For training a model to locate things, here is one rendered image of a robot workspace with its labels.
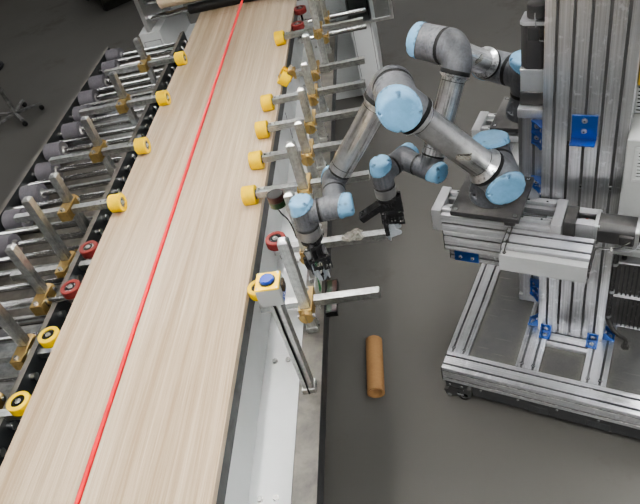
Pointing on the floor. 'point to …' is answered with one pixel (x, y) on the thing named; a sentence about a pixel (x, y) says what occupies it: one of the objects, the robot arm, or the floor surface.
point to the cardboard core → (374, 367)
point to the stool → (5, 96)
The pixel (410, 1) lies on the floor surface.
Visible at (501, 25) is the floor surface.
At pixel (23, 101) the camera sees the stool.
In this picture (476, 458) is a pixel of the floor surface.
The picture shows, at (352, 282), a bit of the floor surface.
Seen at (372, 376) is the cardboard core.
